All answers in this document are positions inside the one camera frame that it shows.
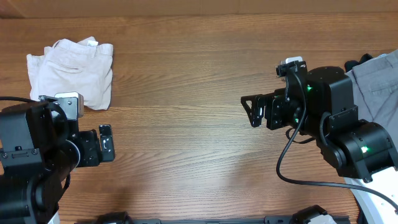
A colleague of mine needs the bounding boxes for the beige cargo shorts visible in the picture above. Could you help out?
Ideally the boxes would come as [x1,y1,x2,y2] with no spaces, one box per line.
[26,37,114,110]

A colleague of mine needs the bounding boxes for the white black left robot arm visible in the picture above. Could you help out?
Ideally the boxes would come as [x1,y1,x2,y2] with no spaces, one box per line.
[1,96,115,223]

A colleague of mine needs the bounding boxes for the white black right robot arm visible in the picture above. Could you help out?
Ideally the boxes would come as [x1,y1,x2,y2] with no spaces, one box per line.
[241,57,397,223]

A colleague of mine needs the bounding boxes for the black garment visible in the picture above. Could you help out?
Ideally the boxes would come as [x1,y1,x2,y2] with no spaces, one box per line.
[344,54,373,73]

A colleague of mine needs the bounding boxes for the grey shorts pile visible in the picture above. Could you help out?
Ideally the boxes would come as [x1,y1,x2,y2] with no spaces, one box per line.
[346,50,397,144]

